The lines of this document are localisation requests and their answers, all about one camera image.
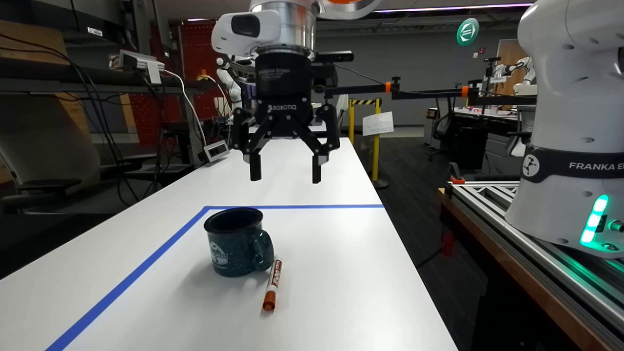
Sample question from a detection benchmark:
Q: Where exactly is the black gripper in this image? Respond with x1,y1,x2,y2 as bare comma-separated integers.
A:
230,46,342,186

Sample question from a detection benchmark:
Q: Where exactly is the orange white marker pen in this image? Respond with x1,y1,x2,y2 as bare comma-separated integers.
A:
260,258,287,315

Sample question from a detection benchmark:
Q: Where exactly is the dark teal enamel mug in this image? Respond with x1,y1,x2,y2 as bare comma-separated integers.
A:
203,207,277,280

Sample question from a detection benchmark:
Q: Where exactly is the small white box device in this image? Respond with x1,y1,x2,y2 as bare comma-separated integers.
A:
201,139,232,165

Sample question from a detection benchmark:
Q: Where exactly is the yellow black safety barrier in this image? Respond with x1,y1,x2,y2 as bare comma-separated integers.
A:
347,96,385,186

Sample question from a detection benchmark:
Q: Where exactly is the white paper sign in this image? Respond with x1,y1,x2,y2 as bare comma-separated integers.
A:
361,110,398,139

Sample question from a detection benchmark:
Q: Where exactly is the red cabinet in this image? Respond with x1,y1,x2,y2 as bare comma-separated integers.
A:
176,18,223,122

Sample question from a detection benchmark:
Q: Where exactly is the black boom with orange clamps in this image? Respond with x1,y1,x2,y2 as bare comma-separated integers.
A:
324,75,542,110

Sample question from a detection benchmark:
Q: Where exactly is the white power strip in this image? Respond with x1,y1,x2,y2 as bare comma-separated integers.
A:
108,48,168,87

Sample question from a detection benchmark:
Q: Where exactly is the long blue tape strip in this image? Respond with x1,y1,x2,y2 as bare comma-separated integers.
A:
45,205,215,351

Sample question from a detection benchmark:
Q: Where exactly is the round green sign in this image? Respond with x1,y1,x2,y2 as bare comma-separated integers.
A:
455,16,482,49

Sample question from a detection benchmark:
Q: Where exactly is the violet ceiling light strip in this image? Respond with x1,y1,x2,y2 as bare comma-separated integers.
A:
373,3,539,16

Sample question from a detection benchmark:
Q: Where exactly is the small white background robot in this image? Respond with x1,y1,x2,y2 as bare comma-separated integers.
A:
482,53,539,88

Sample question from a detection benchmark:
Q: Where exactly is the aluminium profile robot stand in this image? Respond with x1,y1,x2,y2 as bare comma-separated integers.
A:
437,180,624,351

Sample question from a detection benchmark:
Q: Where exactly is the black stereo camera on stand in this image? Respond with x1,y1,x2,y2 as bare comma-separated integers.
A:
314,49,357,106

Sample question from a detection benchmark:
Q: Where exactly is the white cable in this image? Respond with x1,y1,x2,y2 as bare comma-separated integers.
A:
160,67,211,165

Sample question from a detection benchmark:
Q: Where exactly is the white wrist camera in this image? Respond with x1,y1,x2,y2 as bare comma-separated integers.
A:
209,9,266,59

